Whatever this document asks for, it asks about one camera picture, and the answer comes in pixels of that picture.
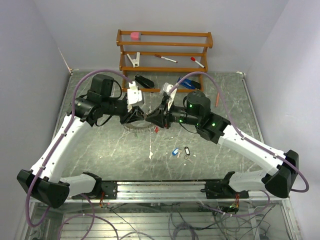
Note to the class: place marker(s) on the black stapler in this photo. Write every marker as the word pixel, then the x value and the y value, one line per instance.
pixel 144 82

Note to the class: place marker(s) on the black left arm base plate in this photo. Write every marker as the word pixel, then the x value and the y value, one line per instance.
pixel 103 190

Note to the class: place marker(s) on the pink eraser block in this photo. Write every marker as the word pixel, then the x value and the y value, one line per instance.
pixel 135 36

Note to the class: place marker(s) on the aluminium mounting rail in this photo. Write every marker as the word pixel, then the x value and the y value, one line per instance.
pixel 162 191

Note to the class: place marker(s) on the large keyring with small rings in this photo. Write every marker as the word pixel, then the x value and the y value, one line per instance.
pixel 138 126

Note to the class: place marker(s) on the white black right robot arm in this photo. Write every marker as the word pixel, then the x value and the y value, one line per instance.
pixel 279 169

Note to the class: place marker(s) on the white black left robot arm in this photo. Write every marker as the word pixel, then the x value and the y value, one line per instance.
pixel 44 181

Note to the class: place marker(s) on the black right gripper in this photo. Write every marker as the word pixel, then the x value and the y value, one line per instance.
pixel 162 117

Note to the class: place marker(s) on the white plastic clamp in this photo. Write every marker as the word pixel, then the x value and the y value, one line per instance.
pixel 134 61

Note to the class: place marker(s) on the red capped white marker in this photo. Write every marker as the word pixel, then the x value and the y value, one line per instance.
pixel 197 62

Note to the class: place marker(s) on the black tagged key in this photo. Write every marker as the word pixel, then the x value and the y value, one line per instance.
pixel 187 154

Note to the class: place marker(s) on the red capped thin marker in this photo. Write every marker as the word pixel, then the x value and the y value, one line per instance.
pixel 166 58

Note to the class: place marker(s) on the blue stapler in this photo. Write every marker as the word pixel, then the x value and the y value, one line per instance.
pixel 191 84

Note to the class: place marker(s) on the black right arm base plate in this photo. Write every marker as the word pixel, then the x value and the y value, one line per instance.
pixel 217 189

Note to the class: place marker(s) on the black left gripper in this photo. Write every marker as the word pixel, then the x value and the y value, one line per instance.
pixel 134 115

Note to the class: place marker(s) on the orange pencil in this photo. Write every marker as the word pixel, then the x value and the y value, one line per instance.
pixel 217 100

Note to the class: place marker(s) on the brown wooden shelf rack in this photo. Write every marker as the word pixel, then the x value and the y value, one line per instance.
pixel 179 46

